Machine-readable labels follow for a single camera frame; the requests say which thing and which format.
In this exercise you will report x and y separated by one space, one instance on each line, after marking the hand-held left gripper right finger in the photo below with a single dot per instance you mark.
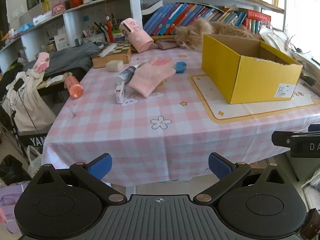
220 166

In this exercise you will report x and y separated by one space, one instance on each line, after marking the white pen case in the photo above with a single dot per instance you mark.
107 50

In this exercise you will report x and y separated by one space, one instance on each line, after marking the black bag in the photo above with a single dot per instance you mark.
12 170

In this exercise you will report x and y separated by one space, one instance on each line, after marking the blue plastic object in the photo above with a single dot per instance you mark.
180 67

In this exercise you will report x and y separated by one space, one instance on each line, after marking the pink box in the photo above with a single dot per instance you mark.
58 8

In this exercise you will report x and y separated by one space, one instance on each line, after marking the white tote bag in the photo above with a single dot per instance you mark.
27 105

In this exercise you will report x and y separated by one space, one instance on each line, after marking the coral pink bottle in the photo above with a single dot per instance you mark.
73 87

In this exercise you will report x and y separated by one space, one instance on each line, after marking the folded pink cloth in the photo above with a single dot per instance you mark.
166 44

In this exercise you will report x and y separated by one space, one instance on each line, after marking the yellow cardboard box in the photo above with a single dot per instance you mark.
217 65

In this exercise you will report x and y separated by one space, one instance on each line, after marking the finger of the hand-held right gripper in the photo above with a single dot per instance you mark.
314 128
281 138

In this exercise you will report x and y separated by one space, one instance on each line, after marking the row of colourful books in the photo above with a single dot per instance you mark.
175 17

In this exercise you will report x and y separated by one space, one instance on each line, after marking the pink cylinder holder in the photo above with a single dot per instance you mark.
136 37

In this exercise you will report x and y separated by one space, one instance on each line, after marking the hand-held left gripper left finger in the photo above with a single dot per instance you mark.
101 166

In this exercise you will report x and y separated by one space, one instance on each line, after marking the dark blue spray bottle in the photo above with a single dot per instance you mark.
126 73

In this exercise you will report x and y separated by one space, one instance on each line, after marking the grey cloth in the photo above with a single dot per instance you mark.
70 56

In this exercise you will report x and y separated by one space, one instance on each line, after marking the white pen cup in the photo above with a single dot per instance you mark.
95 38

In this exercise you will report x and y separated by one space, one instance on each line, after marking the wooden chess board box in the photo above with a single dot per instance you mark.
122 52

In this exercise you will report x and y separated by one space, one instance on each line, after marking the white shelf unit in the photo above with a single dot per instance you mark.
135 5

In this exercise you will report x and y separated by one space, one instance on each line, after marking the pink fuzzy glove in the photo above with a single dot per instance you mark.
42 62

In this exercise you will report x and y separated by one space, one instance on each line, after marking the pile of papers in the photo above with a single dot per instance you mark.
280 40

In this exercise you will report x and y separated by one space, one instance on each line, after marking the small white red box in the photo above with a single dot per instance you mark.
119 92

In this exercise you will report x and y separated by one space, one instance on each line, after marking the red tassel ornament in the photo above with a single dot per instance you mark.
109 30

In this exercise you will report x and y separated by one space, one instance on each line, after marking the cream cube block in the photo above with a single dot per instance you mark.
114 66

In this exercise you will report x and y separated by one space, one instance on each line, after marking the white red label box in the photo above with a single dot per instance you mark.
61 41

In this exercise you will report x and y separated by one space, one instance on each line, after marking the pink paw print glove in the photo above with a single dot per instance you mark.
147 77

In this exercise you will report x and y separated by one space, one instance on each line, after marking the orange fluffy cat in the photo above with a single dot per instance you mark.
190 33

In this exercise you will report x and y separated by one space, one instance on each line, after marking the purple bag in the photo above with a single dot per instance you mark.
12 202

